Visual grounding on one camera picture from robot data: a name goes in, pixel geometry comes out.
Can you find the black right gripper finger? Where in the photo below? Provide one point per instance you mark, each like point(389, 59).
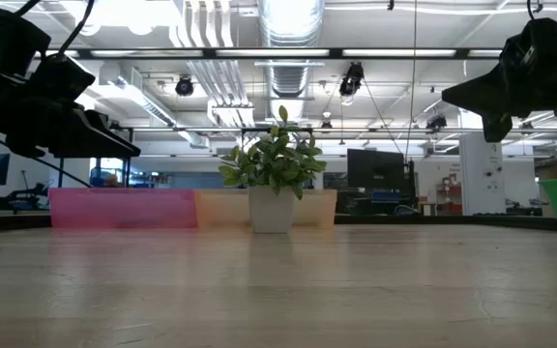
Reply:
point(497, 128)
point(491, 94)

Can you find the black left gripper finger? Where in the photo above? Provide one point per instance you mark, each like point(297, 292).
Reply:
point(95, 140)

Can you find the background black robot arm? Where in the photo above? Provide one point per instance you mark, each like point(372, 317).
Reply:
point(37, 189)

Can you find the white building pillar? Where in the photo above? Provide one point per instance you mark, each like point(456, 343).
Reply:
point(481, 174)

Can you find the black overhead crossbar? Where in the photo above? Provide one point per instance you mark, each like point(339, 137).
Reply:
point(462, 53)

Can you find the black ceiling spotlight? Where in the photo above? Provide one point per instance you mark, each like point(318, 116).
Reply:
point(351, 81)
point(184, 86)
point(435, 123)

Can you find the pink translucent plastic bin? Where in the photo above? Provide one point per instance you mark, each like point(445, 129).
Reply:
point(124, 208)

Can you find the black computer monitor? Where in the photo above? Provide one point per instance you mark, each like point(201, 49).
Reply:
point(375, 169)

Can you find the orange translucent plastic bin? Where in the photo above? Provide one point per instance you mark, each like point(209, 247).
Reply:
point(220, 210)

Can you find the green plant in white pot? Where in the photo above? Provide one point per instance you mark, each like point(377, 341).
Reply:
point(271, 212)

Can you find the black aluminium table frame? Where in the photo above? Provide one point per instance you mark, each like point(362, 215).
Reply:
point(404, 220)

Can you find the silver ventilation duct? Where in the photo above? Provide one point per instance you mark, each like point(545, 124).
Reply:
point(290, 82)

